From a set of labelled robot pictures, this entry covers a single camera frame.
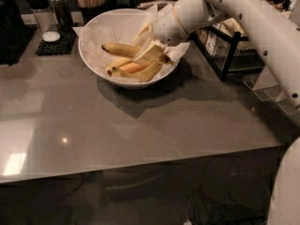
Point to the yellow banana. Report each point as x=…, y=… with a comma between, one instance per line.
x=143, y=76
x=125, y=50

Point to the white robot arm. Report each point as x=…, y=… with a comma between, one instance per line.
x=276, y=39

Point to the white paper bowl liner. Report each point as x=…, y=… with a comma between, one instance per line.
x=103, y=32

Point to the small greenish banana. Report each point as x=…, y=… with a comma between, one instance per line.
x=117, y=63

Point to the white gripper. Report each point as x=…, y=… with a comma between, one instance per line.
x=167, y=27

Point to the black wire condiment rack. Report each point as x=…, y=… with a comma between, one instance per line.
x=227, y=52

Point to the white ceramic bowl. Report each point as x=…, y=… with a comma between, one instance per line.
x=103, y=25

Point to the black rubber mat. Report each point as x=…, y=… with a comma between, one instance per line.
x=63, y=45

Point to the dark pepper shaker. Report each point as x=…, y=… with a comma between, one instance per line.
x=62, y=14

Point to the glass sugar shaker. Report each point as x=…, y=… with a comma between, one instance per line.
x=43, y=15

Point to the black drip tray mat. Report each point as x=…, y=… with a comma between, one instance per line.
x=12, y=53

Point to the orange ripe banana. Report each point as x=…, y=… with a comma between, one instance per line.
x=134, y=68

